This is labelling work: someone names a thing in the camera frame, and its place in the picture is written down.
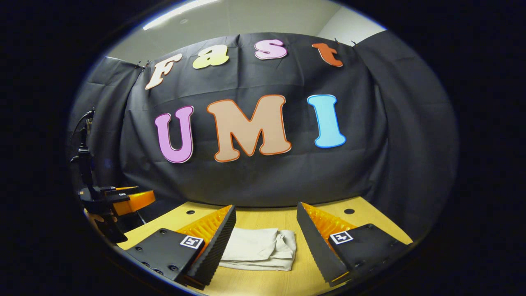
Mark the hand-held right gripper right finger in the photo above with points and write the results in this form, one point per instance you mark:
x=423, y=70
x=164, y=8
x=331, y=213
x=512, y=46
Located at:
x=315, y=246

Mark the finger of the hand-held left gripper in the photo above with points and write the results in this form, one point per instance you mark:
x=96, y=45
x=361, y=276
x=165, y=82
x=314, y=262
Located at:
x=135, y=201

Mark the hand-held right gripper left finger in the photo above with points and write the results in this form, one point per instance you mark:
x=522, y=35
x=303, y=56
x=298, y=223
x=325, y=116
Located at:
x=215, y=246

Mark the white jeans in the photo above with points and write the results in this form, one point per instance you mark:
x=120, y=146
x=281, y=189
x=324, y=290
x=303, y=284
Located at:
x=259, y=248

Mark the black backdrop cloth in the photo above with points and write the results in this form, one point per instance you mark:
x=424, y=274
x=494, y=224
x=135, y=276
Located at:
x=267, y=176

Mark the black binder clip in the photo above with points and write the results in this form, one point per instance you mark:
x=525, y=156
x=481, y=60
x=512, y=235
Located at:
x=139, y=64
x=337, y=40

